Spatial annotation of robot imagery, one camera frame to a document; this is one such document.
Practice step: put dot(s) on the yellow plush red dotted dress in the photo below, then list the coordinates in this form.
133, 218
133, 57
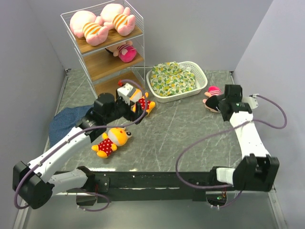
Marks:
115, 138

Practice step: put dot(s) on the white plastic basket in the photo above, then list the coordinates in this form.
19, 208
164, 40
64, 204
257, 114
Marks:
200, 82

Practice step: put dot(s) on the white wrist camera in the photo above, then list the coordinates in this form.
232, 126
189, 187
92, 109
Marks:
127, 92
252, 101

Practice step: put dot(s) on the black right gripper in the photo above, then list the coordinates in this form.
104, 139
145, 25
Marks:
221, 102

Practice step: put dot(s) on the white wire wooden shelf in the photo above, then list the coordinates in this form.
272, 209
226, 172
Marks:
102, 69

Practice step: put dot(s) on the blue checked cloth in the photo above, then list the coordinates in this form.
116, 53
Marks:
64, 121

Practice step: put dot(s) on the lemon print cloth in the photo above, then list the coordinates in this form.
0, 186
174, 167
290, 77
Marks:
171, 78

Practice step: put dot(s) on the black-haired doll pink striped dress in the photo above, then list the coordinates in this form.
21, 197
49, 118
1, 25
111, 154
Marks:
124, 50

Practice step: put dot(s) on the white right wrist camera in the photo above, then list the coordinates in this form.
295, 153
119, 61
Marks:
252, 101

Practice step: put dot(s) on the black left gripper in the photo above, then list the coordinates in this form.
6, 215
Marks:
137, 116

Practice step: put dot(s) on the pink plush pig striped shirt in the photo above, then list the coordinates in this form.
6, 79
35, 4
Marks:
85, 24

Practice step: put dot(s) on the yellow plush near shelf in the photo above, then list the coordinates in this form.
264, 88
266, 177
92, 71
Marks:
138, 96

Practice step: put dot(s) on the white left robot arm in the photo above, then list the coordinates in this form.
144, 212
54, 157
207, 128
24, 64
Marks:
36, 182

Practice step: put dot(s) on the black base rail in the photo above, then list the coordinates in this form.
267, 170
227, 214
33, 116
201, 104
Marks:
143, 186

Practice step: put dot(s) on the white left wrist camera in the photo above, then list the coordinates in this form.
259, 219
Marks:
127, 92

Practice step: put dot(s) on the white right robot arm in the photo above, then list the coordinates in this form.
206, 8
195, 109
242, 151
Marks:
257, 169

